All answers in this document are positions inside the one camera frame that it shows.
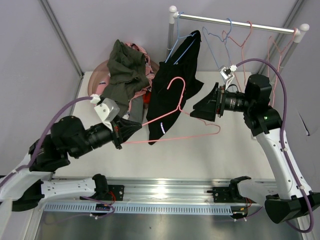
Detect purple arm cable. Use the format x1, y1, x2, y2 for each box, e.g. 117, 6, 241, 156
214, 58, 315, 232
0, 96, 116, 222

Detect grey shorts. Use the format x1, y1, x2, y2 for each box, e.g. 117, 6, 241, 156
128, 96, 144, 124

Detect blue hanger of grey shorts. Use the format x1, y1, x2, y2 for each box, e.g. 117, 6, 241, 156
201, 18, 233, 69

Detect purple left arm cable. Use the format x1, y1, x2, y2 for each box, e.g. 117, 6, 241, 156
0, 96, 116, 222

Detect pink hanger of patterned shorts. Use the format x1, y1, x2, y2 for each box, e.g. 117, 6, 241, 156
222, 20, 253, 87

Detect orange shorts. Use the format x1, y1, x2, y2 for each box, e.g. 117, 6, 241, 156
142, 91, 151, 104

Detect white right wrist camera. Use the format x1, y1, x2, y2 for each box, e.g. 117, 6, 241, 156
218, 64, 238, 89

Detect blue hanger with black shorts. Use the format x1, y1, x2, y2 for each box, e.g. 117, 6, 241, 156
164, 11, 196, 63

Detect pink shark print shorts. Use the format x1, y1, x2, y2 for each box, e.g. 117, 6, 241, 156
98, 41, 154, 121

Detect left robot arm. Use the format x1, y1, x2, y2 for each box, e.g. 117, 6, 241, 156
0, 116, 142, 212

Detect brown translucent laundry basket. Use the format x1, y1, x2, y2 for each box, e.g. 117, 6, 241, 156
88, 56, 159, 105

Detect pink hanger of orange shorts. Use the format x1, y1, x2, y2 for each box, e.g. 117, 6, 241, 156
265, 28, 298, 107

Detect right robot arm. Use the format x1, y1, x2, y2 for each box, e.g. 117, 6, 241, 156
190, 74, 320, 224

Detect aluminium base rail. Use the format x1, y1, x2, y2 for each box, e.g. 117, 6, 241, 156
32, 178, 263, 219

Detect clothes rack with metal rod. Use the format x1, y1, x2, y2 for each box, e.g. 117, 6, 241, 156
166, 0, 310, 71

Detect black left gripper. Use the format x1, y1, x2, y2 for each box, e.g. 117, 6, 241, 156
71, 115, 143, 159

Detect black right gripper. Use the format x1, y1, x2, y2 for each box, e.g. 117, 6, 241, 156
190, 82, 254, 122

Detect olive green shorts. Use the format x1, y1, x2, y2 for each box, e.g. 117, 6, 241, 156
101, 38, 149, 118

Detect black shorts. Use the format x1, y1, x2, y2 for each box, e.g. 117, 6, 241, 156
146, 30, 204, 146

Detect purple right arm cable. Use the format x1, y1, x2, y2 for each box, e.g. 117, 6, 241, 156
214, 58, 315, 232

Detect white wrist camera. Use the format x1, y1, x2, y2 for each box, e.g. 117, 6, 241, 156
90, 94, 120, 132
218, 64, 238, 89

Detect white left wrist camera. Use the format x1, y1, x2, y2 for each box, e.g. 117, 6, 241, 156
90, 94, 120, 132

